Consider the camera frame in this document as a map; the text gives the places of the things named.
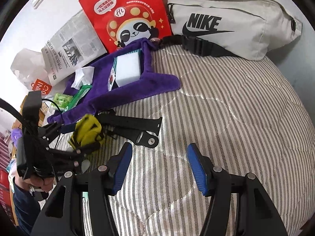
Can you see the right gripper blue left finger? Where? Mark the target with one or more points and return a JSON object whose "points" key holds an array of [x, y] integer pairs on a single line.
{"points": [[118, 166]]}

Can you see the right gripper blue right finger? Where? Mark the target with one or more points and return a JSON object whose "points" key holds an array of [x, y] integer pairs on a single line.
{"points": [[202, 169]]}

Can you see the yellow black pouch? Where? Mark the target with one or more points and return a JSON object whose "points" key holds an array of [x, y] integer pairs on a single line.
{"points": [[88, 135]]}

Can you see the small green tissue pack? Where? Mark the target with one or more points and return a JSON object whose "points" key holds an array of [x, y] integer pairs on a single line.
{"points": [[62, 100]]}

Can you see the green sachet packet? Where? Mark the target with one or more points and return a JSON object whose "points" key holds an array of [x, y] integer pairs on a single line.
{"points": [[78, 96]]}

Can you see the fruit print wet wipe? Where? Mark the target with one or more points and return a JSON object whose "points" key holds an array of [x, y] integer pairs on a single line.
{"points": [[112, 77]]}

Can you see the white paper towel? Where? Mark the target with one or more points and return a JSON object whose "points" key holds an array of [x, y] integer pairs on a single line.
{"points": [[83, 76]]}

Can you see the white sponge block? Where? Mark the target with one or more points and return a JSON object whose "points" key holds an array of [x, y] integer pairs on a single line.
{"points": [[128, 68]]}

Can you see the left forearm dark sleeve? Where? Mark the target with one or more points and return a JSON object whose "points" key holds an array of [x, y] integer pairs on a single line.
{"points": [[27, 209]]}

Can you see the person left hand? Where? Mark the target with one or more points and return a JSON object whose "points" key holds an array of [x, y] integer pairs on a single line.
{"points": [[45, 184]]}

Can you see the striped quilted mattress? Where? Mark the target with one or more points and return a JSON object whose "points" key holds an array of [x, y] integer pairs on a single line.
{"points": [[244, 115]]}

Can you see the white Miniso plastic bag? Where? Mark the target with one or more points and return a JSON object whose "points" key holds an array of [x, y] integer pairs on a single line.
{"points": [[29, 67]]}

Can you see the purple towel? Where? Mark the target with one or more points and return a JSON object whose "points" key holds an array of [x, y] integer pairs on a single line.
{"points": [[99, 99]]}

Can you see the folded newspaper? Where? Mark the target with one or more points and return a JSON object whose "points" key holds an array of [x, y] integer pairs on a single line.
{"points": [[73, 46]]}

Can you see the white Nike waist bag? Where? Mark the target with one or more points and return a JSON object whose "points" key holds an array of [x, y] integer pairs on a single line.
{"points": [[243, 28]]}

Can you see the red panda paper bag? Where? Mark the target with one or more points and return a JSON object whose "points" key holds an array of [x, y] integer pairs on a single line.
{"points": [[120, 22]]}

